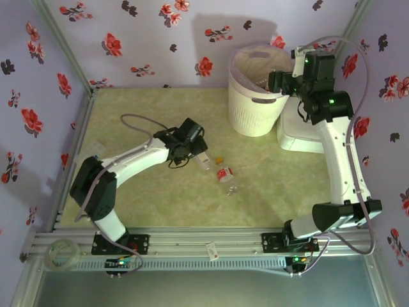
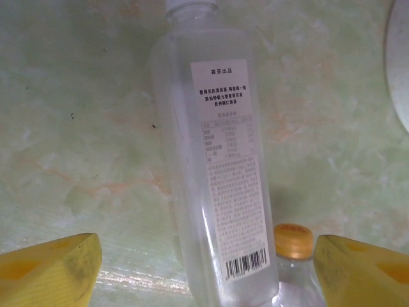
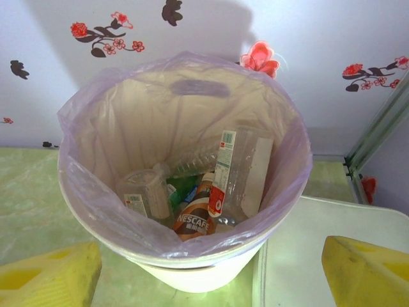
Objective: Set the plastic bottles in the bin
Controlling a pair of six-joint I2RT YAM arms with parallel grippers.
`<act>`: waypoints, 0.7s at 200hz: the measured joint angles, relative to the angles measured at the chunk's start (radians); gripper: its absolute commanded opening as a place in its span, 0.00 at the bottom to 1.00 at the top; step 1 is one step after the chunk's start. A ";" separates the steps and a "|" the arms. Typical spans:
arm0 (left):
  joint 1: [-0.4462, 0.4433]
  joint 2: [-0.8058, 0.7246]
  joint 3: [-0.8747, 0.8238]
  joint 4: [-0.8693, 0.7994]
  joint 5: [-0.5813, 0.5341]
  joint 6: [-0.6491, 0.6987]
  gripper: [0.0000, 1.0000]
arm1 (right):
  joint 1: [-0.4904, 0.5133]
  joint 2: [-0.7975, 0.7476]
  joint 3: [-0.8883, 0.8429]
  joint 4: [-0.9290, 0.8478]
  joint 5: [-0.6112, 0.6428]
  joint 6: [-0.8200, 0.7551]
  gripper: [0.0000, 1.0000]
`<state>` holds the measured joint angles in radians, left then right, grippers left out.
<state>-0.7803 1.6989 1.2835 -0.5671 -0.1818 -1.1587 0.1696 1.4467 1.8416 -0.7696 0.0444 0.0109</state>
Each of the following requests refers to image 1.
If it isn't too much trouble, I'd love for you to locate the clear bottle long white label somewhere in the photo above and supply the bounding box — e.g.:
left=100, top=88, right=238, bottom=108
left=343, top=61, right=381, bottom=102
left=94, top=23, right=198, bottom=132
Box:
left=197, top=152, right=214, bottom=170

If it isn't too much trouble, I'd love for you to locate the white plastic bin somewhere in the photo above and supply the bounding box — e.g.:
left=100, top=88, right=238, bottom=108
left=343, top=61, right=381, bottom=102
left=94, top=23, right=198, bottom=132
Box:
left=227, top=43, right=300, bottom=138

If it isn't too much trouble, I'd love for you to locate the orange cap red label bottle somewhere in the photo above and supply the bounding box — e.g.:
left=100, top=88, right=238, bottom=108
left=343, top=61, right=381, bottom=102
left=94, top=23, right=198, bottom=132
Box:
left=214, top=156, right=240, bottom=196

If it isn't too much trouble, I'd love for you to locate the white box lid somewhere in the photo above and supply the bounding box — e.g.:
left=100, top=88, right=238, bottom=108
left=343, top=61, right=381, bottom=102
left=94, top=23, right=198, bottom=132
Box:
left=276, top=97, right=327, bottom=154

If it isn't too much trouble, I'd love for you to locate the white red paper tag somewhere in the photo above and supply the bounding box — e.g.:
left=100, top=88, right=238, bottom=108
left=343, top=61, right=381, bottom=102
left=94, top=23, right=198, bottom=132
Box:
left=206, top=242, right=220, bottom=260

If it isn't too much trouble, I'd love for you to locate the grey metal panel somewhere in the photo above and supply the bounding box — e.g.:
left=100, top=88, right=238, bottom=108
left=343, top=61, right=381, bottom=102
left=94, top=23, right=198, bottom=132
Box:
left=31, top=254, right=392, bottom=307

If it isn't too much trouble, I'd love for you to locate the clear tape roll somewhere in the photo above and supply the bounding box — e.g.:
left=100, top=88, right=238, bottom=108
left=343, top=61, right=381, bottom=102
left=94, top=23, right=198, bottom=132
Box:
left=43, top=239, right=81, bottom=272

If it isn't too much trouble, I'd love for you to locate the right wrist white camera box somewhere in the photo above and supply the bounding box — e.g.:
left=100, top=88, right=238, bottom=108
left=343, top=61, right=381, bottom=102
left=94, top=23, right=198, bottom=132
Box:
left=291, top=47, right=306, bottom=77

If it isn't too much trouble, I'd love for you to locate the aluminium frame post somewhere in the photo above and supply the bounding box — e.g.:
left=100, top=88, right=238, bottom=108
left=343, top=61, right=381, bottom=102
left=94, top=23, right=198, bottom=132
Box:
left=314, top=0, right=376, bottom=100
left=31, top=0, right=100, bottom=97

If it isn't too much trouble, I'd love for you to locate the right arm lavender cable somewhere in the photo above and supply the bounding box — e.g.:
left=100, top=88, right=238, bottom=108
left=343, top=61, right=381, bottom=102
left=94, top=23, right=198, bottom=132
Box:
left=298, top=35, right=376, bottom=278

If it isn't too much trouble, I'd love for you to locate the aluminium front rail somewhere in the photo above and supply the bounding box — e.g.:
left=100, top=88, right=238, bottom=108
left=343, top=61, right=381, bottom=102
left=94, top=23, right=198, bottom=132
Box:
left=27, top=228, right=383, bottom=256

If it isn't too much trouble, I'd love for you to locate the aluminium side rail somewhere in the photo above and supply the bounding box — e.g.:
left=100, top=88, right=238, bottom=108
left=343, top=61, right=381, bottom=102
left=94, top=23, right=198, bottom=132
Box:
left=47, top=88, right=100, bottom=233

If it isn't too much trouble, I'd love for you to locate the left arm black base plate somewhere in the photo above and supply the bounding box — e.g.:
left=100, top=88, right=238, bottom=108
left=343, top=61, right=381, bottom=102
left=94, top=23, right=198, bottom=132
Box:
left=91, top=234, right=151, bottom=256

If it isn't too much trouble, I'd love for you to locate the grey slotted cable duct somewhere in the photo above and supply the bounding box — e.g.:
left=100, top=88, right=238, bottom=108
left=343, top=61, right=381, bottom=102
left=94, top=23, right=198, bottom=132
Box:
left=68, top=255, right=288, bottom=272

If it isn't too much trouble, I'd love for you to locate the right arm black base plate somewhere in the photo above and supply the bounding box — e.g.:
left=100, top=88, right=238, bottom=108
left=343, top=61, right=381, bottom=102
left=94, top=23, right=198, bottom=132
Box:
left=261, top=232, right=320, bottom=253

